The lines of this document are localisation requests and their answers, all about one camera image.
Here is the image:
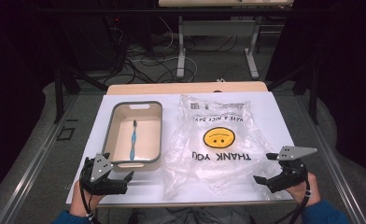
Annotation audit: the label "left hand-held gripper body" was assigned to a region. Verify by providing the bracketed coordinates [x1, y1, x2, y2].
[79, 153, 129, 196]

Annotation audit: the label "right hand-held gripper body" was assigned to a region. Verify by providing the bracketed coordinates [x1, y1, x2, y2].
[266, 147, 318, 194]

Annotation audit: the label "blue toothbrush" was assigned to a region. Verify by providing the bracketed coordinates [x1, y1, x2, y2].
[128, 119, 138, 162]

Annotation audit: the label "beige bin with grey rim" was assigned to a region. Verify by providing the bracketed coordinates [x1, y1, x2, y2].
[101, 100, 163, 172]

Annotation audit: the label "clear plastic bag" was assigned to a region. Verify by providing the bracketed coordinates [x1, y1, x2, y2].
[162, 93, 285, 202]

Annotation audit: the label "person's right hand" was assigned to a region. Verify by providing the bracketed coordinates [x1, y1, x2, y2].
[285, 172, 321, 208]

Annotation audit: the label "person's left hand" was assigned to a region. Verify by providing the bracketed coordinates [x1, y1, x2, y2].
[69, 180, 106, 217]

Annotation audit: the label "white table mat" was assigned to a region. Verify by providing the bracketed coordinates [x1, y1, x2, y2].
[66, 91, 297, 205]

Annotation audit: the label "person's lap, grey trousers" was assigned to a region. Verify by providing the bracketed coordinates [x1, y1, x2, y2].
[131, 205, 254, 224]

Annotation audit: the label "black metal stand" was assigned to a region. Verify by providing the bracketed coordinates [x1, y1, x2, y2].
[266, 62, 321, 117]
[53, 66, 109, 124]

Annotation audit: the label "black curtain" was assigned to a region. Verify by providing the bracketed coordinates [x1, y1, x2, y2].
[0, 0, 63, 203]
[264, 0, 366, 185]

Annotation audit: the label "black equipment with red light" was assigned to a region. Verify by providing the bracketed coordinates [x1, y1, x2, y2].
[105, 15, 128, 74]

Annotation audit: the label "white-framed desk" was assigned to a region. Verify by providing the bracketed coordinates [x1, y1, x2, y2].
[158, 0, 295, 80]

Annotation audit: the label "left hand-held gripper black cable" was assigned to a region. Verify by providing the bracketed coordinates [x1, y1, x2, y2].
[78, 158, 102, 224]

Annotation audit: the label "hand-held gripper black cable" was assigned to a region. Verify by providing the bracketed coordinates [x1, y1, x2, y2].
[78, 158, 102, 224]
[274, 178, 312, 224]

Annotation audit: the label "right hand-held gripper black cable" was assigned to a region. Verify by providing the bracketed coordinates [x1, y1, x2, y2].
[274, 178, 312, 224]

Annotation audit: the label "aluminium floor rail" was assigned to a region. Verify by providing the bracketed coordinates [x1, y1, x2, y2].
[296, 92, 363, 224]
[0, 94, 80, 224]

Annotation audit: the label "black floor socket frame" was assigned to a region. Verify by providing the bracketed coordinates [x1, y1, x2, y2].
[55, 125, 77, 142]

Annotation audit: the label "black floor cable bundle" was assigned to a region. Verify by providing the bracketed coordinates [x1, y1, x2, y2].
[107, 15, 201, 85]

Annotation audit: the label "white floor cable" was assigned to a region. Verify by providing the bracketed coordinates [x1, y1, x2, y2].
[130, 55, 199, 84]

